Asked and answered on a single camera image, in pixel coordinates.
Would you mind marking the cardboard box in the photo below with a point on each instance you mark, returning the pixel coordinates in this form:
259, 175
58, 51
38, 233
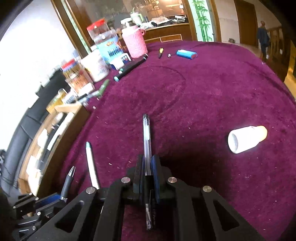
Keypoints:
49, 148

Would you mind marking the blue snack bag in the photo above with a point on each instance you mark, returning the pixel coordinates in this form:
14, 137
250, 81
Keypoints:
108, 45

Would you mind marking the chopsticks jar red lid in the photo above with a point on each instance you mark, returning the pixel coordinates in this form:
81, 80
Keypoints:
71, 69

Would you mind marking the clear jar red lid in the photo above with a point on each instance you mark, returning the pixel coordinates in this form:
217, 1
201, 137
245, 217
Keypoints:
98, 31

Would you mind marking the brown wooden door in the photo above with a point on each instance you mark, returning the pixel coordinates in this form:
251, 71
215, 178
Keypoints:
247, 22

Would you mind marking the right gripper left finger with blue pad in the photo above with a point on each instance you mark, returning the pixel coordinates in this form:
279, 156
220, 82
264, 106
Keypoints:
96, 214

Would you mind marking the white marker teal tip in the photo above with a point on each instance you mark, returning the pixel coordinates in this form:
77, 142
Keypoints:
91, 166

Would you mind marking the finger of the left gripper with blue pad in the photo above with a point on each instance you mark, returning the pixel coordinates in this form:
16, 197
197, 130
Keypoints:
28, 203

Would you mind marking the white plastic tub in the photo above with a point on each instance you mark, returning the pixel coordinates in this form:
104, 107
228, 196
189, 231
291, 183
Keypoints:
95, 65

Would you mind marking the wooden cabinet counter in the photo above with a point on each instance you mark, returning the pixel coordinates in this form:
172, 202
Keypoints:
170, 33

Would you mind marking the maroon velvet tablecloth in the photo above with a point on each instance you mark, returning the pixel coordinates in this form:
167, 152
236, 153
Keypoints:
193, 105

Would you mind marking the white bottle cap cylinder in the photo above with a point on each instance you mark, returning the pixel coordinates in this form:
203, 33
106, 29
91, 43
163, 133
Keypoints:
243, 139

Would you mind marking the black grip pen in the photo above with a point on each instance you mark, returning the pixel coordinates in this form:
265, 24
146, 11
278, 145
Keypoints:
67, 184

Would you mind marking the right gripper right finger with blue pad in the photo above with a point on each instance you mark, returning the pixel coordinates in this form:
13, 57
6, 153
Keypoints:
185, 212

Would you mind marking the clear ballpoint pen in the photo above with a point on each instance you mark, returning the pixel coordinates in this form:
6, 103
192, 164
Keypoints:
147, 169

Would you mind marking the yellow black small screwdriver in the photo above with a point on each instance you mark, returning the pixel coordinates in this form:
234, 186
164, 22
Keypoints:
161, 50

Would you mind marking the pink knitted bottle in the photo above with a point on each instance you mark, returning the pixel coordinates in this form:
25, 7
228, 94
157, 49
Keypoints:
133, 37

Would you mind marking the long black marker teal end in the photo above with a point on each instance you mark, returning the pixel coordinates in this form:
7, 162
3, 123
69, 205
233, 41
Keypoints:
128, 68

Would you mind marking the green marker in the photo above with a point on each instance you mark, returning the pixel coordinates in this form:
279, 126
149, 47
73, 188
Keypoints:
103, 88

